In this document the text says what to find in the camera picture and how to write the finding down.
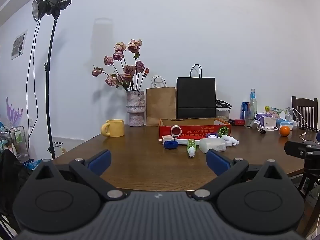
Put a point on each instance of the yellow mug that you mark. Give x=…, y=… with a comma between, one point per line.
x=115, y=128

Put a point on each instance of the dried pink roses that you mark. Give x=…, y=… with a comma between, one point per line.
x=128, y=72

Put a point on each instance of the white spray bottle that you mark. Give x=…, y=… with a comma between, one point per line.
x=229, y=139

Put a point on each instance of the colourful snack packet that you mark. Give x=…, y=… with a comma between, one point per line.
x=273, y=109

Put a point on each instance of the white tape roll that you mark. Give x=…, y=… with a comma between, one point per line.
x=176, y=131

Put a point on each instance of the clear plastic bottle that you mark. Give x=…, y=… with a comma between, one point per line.
x=252, y=107

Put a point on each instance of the green spray bottle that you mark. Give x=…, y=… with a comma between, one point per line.
x=191, y=145

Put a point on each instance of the dark wooden chair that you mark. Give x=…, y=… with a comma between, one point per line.
x=308, y=180
x=303, y=110

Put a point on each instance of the clear container with black lid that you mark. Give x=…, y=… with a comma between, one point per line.
x=222, y=116

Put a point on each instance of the orange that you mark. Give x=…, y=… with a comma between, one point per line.
x=284, y=131

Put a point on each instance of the black cloth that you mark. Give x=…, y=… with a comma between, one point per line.
x=12, y=177

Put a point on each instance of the translucent plastic container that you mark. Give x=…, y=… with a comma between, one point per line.
x=212, y=145

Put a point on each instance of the black paper bag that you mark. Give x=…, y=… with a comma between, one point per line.
x=196, y=97

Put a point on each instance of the blue packet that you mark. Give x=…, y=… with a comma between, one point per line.
x=32, y=165

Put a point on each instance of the wall poster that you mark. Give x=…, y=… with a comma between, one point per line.
x=19, y=45

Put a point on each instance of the blue ridged cap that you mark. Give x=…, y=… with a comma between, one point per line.
x=171, y=145

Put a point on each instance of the black light stand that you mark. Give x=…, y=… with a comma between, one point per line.
x=48, y=85

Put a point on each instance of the small white box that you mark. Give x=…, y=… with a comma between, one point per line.
x=167, y=139

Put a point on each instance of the brown paper bag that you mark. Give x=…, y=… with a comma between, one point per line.
x=161, y=105

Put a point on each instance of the blue drink can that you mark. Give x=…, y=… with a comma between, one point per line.
x=244, y=110

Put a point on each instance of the white wall heater panel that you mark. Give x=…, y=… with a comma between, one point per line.
x=67, y=145

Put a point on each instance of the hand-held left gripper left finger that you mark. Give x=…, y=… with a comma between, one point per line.
x=100, y=161

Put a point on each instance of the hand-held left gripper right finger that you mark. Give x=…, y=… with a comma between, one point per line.
x=217, y=162

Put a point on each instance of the red cardboard box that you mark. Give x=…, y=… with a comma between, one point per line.
x=195, y=130

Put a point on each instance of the small red box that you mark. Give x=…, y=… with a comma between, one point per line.
x=237, y=122

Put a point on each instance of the speckled ceramic vase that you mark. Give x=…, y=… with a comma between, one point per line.
x=135, y=110

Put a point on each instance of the blue tissue pack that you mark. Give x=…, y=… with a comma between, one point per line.
x=287, y=125

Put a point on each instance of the purple tissue pack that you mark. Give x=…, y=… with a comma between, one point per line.
x=261, y=118

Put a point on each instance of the purple wall sticker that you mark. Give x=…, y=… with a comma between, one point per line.
x=14, y=113

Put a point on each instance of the metal storage rack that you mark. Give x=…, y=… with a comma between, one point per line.
x=15, y=140

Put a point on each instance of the black studio light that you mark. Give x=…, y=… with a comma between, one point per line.
x=53, y=3

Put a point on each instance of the white wall socket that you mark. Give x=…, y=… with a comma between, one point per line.
x=31, y=122

